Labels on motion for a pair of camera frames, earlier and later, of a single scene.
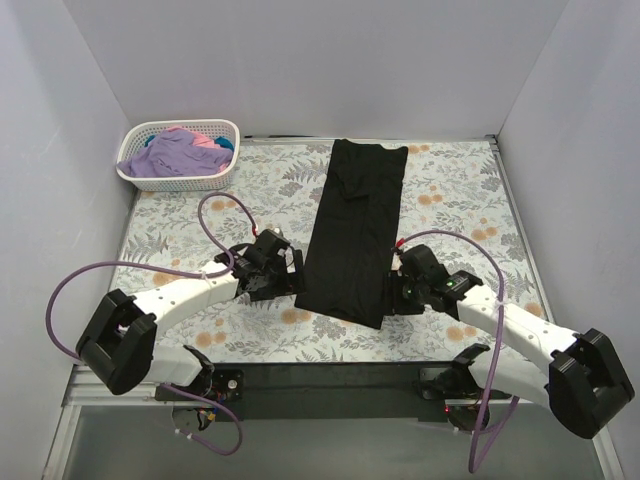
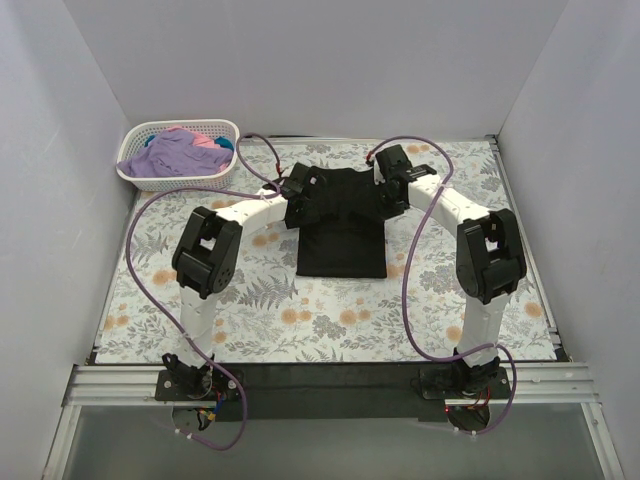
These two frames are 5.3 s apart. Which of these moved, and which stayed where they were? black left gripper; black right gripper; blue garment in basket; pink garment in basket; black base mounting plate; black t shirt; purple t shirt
Moved: black right gripper; black t shirt; black left gripper
Stayed: pink garment in basket; purple t shirt; black base mounting plate; blue garment in basket
